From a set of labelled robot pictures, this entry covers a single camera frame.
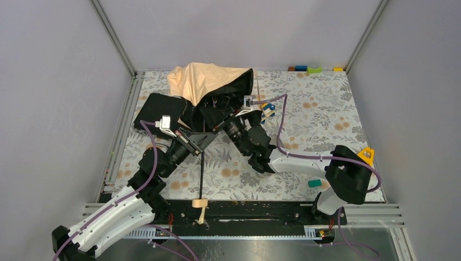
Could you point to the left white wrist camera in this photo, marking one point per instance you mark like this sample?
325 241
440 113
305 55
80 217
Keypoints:
166 127

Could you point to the blue block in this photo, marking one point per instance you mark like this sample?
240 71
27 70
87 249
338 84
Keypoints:
301 68

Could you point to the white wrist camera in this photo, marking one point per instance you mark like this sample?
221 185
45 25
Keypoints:
249 105
166 127

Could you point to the yellow green triangular toy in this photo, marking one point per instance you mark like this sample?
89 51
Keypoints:
367 155

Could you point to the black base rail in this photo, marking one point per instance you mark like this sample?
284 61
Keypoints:
245 218

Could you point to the teal block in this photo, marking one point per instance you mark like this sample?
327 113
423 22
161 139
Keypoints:
315 183

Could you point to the beige umbrella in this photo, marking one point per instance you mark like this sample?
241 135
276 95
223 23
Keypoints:
212 93

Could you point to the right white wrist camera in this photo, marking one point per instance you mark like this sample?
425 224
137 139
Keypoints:
249 105

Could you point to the yellow toy with blue wheels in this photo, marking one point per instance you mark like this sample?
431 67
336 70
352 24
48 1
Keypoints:
268 111

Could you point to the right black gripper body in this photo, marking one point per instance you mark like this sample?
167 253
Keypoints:
223 117

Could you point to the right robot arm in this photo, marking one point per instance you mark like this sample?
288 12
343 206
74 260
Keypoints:
347 174

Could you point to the black rectangular case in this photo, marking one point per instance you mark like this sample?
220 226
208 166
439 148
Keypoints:
158 105

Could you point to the green arch block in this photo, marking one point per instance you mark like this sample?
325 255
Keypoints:
314 70

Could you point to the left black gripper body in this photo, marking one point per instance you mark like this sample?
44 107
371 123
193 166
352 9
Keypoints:
193 142

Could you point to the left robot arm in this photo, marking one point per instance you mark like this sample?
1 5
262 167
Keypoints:
135 205

